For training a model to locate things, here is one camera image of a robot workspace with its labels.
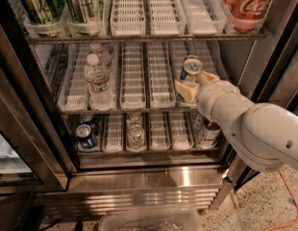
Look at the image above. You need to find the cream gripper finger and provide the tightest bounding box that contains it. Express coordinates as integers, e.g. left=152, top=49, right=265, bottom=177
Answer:
left=175, top=80, right=199, bottom=104
left=197, top=71, right=219, bottom=85

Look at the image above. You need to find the red bull can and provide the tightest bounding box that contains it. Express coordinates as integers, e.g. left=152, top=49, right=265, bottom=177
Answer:
left=180, top=55, right=203, bottom=80

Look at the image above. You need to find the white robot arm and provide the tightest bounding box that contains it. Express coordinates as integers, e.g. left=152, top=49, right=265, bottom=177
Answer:
left=175, top=71, right=298, bottom=172

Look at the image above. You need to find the rear silver soda can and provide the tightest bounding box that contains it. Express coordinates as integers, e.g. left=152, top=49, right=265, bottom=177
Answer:
left=126, top=113, right=142, bottom=127

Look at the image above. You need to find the silver soda can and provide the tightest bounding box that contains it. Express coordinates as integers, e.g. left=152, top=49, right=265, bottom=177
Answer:
left=126, top=113, right=142, bottom=127
left=128, top=124, right=144, bottom=148

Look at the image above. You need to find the front silver soda can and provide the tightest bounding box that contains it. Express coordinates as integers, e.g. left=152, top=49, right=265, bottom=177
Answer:
left=128, top=124, right=144, bottom=148

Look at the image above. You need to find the front coca-cola can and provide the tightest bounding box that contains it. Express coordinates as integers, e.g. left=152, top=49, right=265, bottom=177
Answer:
left=233, top=0, right=270, bottom=32

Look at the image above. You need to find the stainless steel display fridge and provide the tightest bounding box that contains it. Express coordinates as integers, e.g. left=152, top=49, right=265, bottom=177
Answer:
left=0, top=0, right=298, bottom=221

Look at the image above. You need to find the rear blue pepsi can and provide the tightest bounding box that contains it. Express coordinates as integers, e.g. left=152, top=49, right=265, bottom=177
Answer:
left=80, top=115, right=99, bottom=135

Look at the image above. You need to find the blue pepsi can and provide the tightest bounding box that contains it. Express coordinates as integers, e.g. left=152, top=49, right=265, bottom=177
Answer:
left=76, top=124, right=97, bottom=149
left=80, top=115, right=99, bottom=135

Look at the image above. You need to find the front blue pepsi can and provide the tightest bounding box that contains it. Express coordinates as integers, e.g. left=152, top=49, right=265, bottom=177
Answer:
left=76, top=124, right=97, bottom=149

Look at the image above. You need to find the green tall can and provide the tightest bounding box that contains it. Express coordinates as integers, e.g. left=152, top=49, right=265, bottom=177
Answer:
left=20, top=0, right=64, bottom=37
left=66, top=0, right=102, bottom=36

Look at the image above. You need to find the left green tall can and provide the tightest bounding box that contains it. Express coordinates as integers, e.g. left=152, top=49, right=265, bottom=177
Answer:
left=20, top=0, right=64, bottom=37

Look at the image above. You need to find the white tray under red bull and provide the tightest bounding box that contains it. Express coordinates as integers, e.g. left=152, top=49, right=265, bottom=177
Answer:
left=169, top=42, right=199, bottom=107

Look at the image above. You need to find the brown drink bottle white cap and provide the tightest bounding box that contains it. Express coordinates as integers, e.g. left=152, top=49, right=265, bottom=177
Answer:
left=194, top=115, right=220, bottom=149

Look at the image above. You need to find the white tray under water bottles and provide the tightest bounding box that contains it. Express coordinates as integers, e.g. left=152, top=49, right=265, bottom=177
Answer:
left=87, top=42, right=118, bottom=112

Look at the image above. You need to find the white tray under coca-cola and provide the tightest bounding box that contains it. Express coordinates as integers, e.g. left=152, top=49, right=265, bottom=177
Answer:
left=217, top=0, right=270, bottom=34

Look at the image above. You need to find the front clear water bottle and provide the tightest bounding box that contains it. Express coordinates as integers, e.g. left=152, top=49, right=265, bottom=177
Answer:
left=84, top=53, right=113, bottom=111

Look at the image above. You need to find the clear water bottle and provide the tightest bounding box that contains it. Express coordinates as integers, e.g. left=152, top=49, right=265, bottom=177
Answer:
left=84, top=53, right=113, bottom=111
left=89, top=43, right=112, bottom=70

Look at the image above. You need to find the rear clear water bottle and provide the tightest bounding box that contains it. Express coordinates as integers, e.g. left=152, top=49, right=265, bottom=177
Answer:
left=89, top=43, right=112, bottom=70

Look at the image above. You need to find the clear plastic bin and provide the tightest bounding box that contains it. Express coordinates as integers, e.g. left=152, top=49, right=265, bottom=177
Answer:
left=99, top=207, right=202, bottom=231

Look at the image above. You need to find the top wire shelf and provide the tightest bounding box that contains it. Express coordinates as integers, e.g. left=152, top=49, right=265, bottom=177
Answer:
left=25, top=33, right=268, bottom=45

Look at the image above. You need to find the wire shelf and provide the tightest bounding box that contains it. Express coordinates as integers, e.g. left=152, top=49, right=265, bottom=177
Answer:
left=78, top=147, right=218, bottom=156
left=60, top=107, right=197, bottom=116
left=25, top=33, right=268, bottom=45

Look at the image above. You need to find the bottom wire shelf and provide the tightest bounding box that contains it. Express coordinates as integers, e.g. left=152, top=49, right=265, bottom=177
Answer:
left=78, top=147, right=218, bottom=156

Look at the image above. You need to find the middle wire shelf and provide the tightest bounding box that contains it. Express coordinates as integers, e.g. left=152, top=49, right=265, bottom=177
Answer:
left=60, top=107, right=197, bottom=116

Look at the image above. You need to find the orange cable on floor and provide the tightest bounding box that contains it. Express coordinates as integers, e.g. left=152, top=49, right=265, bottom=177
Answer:
left=262, top=169, right=298, bottom=231

